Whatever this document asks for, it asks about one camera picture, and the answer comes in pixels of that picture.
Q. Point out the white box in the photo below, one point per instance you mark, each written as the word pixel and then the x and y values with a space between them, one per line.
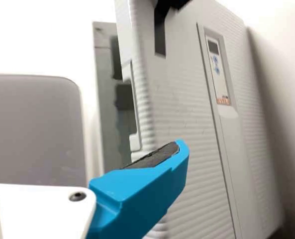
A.
pixel 32 129

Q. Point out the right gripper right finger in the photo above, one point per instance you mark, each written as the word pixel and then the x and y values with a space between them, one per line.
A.
pixel 142 194

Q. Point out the incubator door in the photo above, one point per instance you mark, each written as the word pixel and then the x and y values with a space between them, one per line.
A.
pixel 192 124

